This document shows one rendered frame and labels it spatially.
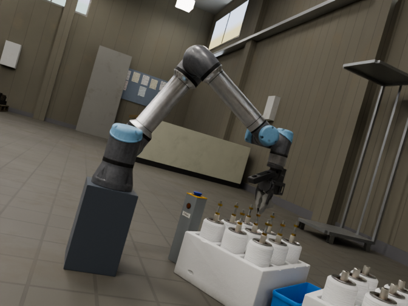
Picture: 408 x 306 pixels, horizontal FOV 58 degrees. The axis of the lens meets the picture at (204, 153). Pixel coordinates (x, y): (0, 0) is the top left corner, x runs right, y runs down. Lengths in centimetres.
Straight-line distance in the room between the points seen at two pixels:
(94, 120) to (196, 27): 447
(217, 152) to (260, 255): 516
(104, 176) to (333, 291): 84
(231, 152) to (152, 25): 663
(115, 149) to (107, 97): 1007
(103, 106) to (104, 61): 134
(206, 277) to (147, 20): 1111
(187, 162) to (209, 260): 492
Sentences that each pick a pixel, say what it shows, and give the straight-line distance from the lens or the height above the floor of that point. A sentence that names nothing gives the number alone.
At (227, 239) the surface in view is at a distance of 144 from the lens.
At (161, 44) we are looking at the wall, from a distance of 1214.
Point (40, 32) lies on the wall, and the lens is 1196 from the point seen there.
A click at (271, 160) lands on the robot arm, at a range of 153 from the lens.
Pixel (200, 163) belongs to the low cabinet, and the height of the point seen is 27.
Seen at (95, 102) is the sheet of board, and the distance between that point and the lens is 1133.
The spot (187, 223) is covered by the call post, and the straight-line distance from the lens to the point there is 165.
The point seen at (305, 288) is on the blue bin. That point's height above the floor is 10.
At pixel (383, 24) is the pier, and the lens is 511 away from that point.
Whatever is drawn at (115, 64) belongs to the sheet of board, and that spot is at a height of 223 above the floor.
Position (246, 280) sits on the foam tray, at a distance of 137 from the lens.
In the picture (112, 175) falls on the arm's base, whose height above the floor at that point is 35.
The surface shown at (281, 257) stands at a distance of 149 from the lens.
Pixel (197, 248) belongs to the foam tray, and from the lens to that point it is 150.
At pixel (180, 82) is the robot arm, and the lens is 148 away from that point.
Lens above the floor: 53
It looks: 1 degrees down
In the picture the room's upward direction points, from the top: 16 degrees clockwise
